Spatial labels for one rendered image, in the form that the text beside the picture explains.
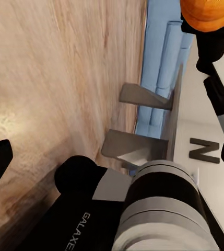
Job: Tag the decorative sign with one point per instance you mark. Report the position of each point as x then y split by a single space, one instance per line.
198 154

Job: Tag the pumpkin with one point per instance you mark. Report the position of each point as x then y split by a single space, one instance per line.
203 15

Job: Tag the sofa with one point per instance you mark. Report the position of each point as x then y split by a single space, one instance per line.
164 48

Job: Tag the coffee table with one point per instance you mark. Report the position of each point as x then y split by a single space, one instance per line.
134 150

